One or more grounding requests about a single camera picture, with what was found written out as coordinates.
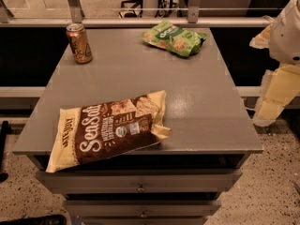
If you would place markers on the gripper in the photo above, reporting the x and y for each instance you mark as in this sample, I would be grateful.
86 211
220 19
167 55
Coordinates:
287 39

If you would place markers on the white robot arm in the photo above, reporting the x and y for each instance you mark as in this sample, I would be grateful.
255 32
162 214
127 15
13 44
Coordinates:
282 36

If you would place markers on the green chip bag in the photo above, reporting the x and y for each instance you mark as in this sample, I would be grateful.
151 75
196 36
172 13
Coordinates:
174 39

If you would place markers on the brown sea salt chip bag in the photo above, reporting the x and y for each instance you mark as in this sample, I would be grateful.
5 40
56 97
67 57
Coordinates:
107 130

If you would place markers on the grey metal drawer cabinet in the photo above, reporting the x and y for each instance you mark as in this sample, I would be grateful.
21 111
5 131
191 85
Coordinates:
210 128

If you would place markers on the upper grey drawer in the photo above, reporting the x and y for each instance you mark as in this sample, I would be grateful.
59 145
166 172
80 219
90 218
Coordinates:
138 181

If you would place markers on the grey drawer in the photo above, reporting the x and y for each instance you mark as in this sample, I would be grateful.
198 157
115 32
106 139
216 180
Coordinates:
138 181
141 209

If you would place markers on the black office chair base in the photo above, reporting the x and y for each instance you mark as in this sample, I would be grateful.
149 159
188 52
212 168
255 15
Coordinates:
147 8

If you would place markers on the gold soda can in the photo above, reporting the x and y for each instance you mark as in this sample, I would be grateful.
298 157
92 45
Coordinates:
79 43

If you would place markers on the grey metal railing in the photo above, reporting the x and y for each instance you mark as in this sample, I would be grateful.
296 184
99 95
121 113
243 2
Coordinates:
105 13

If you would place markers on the lower grey drawer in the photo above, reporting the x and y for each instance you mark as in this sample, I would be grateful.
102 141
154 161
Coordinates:
141 209

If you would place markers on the black object at bottom left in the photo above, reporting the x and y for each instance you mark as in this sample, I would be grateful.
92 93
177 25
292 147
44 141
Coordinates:
47 220

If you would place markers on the black object at left edge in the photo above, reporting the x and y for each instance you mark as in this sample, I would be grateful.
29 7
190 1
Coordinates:
4 131

